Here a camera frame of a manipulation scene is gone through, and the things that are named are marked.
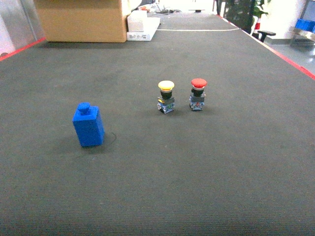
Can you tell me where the blue block part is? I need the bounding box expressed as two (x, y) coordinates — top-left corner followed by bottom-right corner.
(72, 102), (105, 147)

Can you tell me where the white box stack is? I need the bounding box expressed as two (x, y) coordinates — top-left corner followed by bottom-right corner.
(126, 10), (160, 41)

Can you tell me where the dark green table mat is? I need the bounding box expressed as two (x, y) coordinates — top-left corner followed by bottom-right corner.
(0, 13), (315, 236)

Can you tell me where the large cardboard box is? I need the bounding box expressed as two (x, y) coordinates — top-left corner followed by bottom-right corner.
(34, 0), (131, 43)

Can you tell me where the yellow push button switch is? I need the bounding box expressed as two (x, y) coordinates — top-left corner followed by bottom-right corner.
(157, 81), (175, 114)

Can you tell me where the red push button switch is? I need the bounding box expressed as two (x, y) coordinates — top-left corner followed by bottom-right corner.
(189, 78), (207, 111)

